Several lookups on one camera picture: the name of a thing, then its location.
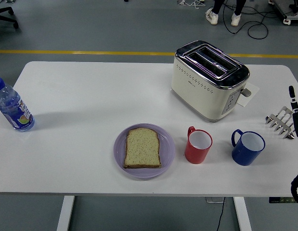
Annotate white paper sheet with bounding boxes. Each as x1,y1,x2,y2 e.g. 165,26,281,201
236,82,260,107

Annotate black floor cable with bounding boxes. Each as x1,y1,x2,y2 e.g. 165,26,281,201
222,0,286,39

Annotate white table leg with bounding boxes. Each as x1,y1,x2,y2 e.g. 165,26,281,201
56,195,75,231
233,196,252,231

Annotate slice of bread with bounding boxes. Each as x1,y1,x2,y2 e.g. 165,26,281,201
123,128,162,169

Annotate white floor cables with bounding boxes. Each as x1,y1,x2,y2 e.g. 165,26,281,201
177,0,206,10

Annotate cream and chrome toaster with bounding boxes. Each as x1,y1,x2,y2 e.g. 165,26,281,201
170,40,252,123

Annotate grey box under table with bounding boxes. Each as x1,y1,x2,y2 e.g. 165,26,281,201
206,196,225,204

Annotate red cup white inside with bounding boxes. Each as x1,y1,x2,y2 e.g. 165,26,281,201
184,126,213,165

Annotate wheeled equipment frame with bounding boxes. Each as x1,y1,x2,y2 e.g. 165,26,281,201
268,0,298,25

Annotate blue cup white inside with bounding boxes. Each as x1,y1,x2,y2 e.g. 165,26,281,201
231,129,266,166

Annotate black table control panel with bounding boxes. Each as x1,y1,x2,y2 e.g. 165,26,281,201
269,197,296,204

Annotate person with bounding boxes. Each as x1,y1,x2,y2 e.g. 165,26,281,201
205,0,247,27

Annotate plastic bottle blue cap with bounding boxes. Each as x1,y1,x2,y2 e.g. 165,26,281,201
0,77,36,132

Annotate purple round plate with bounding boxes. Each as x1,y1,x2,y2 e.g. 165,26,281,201
113,123,175,179

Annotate silver metal toast rack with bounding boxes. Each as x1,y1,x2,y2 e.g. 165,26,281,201
264,106,297,140

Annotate black hanging cable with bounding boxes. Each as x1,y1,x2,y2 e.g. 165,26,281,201
215,196,226,231

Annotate black office chair base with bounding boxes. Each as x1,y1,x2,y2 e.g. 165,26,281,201
0,6,19,29

